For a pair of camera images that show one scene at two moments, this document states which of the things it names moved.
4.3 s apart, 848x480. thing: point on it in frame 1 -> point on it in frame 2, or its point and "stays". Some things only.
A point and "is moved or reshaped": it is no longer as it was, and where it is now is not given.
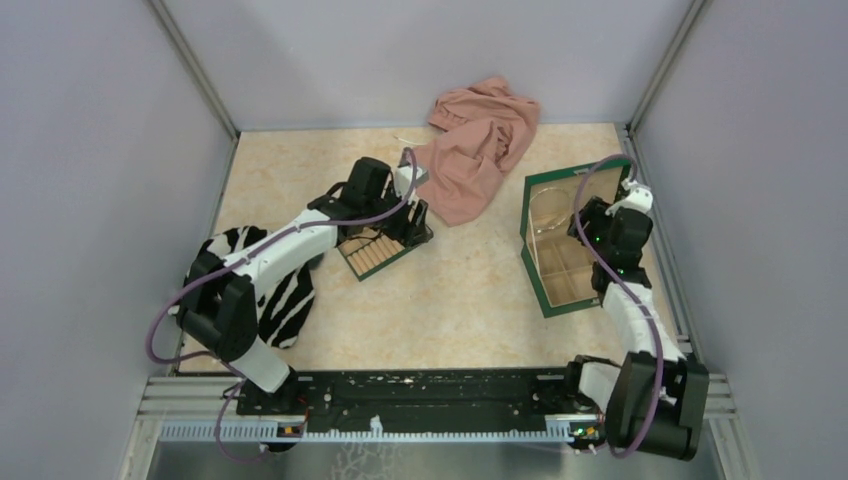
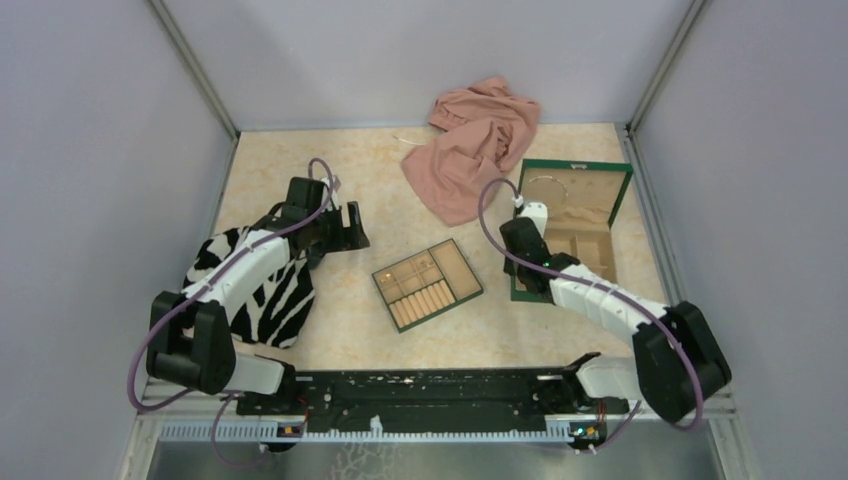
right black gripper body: x=600 y=223 -> x=511 y=267
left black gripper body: x=396 y=224 -> x=332 y=235
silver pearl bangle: x=548 y=208 -> x=562 y=183
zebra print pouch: x=285 y=302 stays
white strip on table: x=409 y=141 stays
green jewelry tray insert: x=366 y=251 -> x=426 y=284
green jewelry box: x=559 y=267 is moved or reshaped
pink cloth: x=479 y=130 stays
